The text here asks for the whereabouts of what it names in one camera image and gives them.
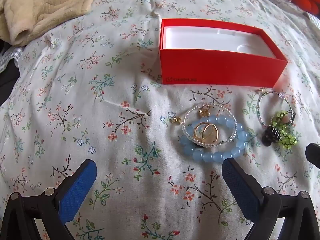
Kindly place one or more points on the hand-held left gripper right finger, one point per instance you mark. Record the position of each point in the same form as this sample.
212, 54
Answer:
240, 187

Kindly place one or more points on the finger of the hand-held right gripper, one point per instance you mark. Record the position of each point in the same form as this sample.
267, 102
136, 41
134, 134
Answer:
313, 152

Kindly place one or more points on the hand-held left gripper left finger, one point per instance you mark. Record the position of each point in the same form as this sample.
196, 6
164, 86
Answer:
77, 190

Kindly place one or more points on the small gold earring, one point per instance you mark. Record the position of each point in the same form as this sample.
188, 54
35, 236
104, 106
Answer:
174, 120

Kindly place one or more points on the red cardboard box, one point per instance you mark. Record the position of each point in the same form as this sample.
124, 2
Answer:
225, 67

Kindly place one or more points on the floral bedsheet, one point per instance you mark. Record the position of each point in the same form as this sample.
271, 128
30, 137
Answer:
100, 117

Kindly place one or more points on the dark cloth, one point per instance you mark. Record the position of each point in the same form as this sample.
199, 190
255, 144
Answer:
7, 80

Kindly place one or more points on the grey checked cloth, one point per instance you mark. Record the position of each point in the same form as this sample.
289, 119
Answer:
7, 57

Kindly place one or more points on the beige quilted blanket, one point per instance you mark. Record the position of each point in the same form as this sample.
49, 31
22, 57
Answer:
37, 5

